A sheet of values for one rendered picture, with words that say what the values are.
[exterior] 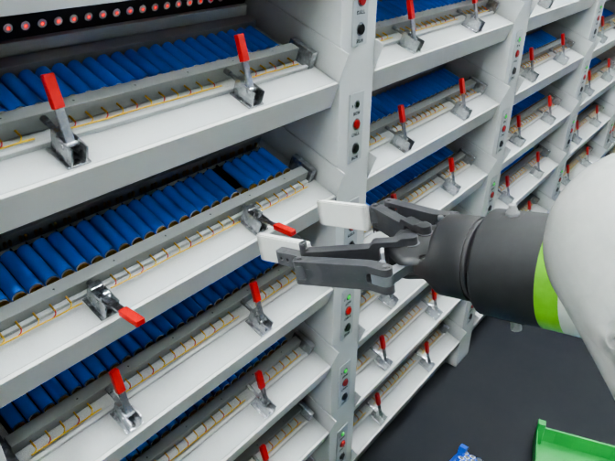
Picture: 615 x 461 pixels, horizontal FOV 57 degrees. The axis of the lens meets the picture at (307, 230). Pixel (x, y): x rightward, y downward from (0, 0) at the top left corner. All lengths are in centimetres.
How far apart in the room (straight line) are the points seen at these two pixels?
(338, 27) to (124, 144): 39
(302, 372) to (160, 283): 49
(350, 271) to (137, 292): 35
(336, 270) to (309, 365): 71
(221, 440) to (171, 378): 21
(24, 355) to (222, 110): 38
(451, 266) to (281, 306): 58
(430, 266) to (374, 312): 86
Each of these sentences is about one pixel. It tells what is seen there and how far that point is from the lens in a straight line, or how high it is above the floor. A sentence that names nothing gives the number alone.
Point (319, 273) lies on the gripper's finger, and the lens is 52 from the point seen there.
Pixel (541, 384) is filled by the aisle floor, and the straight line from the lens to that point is 205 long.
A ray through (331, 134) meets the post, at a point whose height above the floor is 101.
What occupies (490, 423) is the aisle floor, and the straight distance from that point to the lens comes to 187.
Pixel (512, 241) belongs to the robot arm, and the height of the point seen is 111.
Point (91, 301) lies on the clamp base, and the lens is 74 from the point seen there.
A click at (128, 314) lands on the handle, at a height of 93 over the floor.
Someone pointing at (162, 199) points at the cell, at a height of 96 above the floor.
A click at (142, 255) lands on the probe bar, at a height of 94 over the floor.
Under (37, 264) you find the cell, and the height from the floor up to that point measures 96.
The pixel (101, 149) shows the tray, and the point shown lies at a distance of 67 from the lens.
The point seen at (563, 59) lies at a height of 92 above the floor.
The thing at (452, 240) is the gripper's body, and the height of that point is 110.
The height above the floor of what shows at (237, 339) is 71.
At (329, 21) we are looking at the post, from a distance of 92.
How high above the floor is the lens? 134
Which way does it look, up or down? 29 degrees down
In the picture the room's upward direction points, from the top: straight up
